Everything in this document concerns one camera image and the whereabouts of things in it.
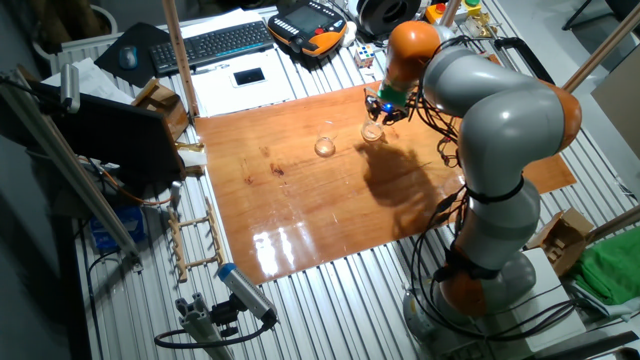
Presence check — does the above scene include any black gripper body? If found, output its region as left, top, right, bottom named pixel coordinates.
left=364, top=93, right=410, bottom=124

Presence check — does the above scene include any green wrist adapter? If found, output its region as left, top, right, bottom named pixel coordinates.
left=377, top=82, right=409, bottom=107

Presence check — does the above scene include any clear glass beaker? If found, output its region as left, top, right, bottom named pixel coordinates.
left=359, top=117, right=386, bottom=144
left=313, top=122, right=337, bottom=159

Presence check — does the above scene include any colourful puzzle cube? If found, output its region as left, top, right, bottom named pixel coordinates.
left=353, top=43, right=376, bottom=70

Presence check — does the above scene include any white figurine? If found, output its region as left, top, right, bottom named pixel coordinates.
left=342, top=19, right=359, bottom=49

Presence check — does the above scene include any black round spool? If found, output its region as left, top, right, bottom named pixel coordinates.
left=357, top=0, right=424, bottom=37

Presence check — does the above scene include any orange box with red button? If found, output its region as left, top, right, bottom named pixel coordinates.
left=424, top=2, right=450, bottom=25

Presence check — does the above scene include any upright stand pole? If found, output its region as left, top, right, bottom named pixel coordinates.
left=438, top=0, right=464, bottom=29

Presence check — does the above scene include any orange black teach pendant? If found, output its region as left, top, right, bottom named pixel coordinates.
left=267, top=0, right=349, bottom=57

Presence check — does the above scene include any wooden board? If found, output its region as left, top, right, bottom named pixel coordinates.
left=193, top=53, right=579, bottom=287

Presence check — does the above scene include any brass fitting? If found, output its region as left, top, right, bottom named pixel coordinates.
left=469, top=12, right=499, bottom=39

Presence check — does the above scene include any white smartphone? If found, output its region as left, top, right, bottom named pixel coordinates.
left=229, top=66, right=268, bottom=89

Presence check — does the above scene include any white printed paper sheet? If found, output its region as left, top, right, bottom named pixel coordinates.
left=191, top=49, right=296, bottom=119

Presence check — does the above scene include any black computer keyboard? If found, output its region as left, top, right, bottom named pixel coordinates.
left=148, top=19, right=275, bottom=77

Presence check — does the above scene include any wooden rack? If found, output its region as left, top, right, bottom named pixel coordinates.
left=166, top=197, right=226, bottom=284

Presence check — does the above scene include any wooden pole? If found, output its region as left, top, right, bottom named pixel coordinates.
left=587, top=203, right=640, bottom=244
left=563, top=2, right=640, bottom=94
left=161, top=0, right=201, bottom=124

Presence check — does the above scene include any cardboard box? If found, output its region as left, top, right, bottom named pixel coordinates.
left=527, top=207, right=596, bottom=279

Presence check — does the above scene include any wooden block stand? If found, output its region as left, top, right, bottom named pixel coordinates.
left=130, top=77, right=191, bottom=144

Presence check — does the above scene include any white robot platform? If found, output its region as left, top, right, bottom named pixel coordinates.
left=474, top=247, right=589, bottom=354

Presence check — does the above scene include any beige panel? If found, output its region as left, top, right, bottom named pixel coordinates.
left=591, top=54, right=640, bottom=161

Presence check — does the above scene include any black mouse pad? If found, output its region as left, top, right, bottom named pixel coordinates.
left=93, top=22, right=171, bottom=89

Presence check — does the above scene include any black monitor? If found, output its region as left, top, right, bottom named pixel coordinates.
left=29, top=79, right=186, bottom=187

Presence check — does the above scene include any green cloth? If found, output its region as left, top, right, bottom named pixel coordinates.
left=569, top=227, right=640, bottom=309

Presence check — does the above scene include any blue packet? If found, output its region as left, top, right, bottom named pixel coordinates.
left=89, top=204, right=149, bottom=251

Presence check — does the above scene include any aluminium profile beam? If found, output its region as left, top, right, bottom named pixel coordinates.
left=0, top=69, right=144, bottom=261

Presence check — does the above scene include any cable harness with red light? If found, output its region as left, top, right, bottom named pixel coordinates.
left=417, top=92, right=464, bottom=170

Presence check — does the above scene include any black curved hose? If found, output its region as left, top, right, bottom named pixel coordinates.
left=493, top=36, right=555, bottom=84

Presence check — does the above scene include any silver depth camera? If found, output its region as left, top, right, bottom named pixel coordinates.
left=217, top=262, right=279, bottom=324
left=59, top=62, right=81, bottom=115

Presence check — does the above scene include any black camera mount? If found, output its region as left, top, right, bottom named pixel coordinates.
left=209, top=294, right=242, bottom=339

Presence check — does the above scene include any short aluminium profile post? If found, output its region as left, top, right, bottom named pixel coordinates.
left=174, top=292, right=236, bottom=360

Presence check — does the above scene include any black camera cable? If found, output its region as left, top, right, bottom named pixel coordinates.
left=153, top=312, right=279, bottom=350

